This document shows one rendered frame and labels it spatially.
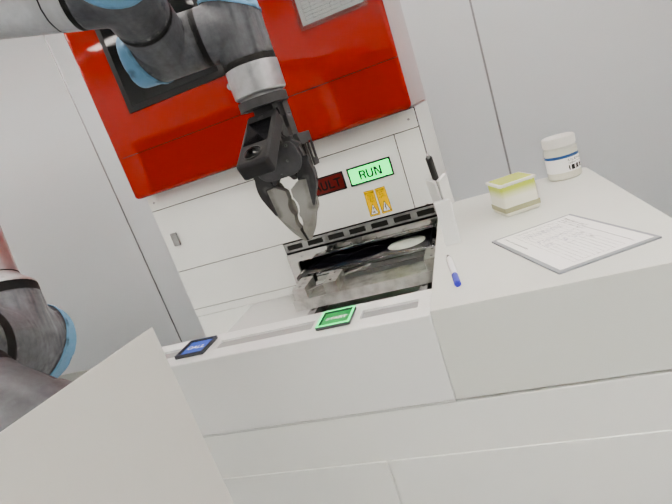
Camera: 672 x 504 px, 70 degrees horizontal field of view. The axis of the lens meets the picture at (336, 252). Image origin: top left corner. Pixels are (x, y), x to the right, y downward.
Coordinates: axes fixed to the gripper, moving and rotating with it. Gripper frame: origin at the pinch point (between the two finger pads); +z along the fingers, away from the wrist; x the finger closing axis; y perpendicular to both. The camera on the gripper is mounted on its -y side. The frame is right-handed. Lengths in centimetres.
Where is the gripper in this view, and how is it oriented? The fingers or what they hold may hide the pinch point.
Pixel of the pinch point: (304, 233)
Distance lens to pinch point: 70.6
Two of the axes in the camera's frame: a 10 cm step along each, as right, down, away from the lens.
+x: -9.2, 2.4, 3.0
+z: 3.1, 9.2, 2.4
